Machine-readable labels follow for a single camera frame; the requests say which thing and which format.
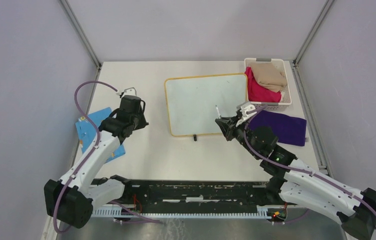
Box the blue whiteboard marker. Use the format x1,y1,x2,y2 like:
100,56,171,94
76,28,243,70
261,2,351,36
215,105,222,119

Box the beige cloth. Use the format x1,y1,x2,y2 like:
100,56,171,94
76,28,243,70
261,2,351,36
250,62,287,93

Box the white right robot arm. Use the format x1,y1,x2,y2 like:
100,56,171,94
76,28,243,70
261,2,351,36
215,112,376,240

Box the white plastic basket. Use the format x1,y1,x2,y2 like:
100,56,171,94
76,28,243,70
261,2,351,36
244,58,291,111

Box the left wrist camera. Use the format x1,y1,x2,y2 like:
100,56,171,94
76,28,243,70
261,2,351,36
120,87,137,98

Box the purple cloth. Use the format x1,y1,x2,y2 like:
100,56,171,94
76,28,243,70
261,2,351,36
249,110,307,147

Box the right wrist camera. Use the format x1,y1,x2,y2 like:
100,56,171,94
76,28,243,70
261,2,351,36
236,101,257,127

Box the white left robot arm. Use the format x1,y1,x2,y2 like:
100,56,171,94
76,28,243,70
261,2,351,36
44,95,148,229

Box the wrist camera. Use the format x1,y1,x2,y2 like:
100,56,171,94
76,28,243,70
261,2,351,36
120,87,137,98
236,101,257,127

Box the white cable duct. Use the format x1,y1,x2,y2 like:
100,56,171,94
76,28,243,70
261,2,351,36
92,206,271,220

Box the blue patterned cloth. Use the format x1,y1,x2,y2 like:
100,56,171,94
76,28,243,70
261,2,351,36
75,107,126,163

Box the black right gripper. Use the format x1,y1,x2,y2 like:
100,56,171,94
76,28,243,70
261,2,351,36
216,114,261,159

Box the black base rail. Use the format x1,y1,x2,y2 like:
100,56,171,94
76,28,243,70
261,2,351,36
98,179,298,215

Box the yellow framed whiteboard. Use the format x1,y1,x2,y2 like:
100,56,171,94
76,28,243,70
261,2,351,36
164,73,248,137

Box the pink cloth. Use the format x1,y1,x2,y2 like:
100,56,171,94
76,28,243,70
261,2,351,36
244,67,282,103

